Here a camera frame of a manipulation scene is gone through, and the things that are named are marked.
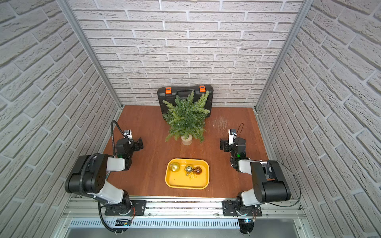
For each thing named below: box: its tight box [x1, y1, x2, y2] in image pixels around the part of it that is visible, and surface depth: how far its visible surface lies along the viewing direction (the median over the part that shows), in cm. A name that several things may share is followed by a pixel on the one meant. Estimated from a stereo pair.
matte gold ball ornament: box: [169, 162, 181, 173], surface depth 85 cm
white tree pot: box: [181, 134, 193, 146], surface depth 97 cm
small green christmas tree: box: [162, 90, 211, 146], surface depth 78 cm
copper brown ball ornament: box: [192, 166, 202, 176], surface depth 85 cm
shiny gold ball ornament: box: [184, 164, 193, 174], surface depth 85 cm
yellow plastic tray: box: [164, 158, 210, 190], surface depth 85 cm
